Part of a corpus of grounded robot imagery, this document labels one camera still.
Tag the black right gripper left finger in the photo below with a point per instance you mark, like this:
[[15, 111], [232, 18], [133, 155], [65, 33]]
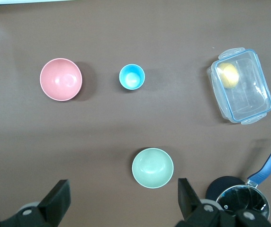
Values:
[[57, 201]]

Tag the pink bowl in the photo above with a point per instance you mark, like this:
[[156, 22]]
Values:
[[60, 79]]

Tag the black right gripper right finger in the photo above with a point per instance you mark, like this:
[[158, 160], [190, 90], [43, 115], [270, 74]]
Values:
[[187, 201]]

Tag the pale green bowl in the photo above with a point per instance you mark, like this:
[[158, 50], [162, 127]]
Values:
[[152, 168]]

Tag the small blue cup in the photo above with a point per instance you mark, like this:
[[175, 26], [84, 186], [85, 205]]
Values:
[[132, 76]]

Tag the yellow lemon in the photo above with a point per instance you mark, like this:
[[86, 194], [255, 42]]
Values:
[[229, 75]]

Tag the clear plastic lidded container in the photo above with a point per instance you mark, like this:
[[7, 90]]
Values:
[[244, 99]]

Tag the brown table cover cloth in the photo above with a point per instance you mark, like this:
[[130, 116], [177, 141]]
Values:
[[135, 130]]

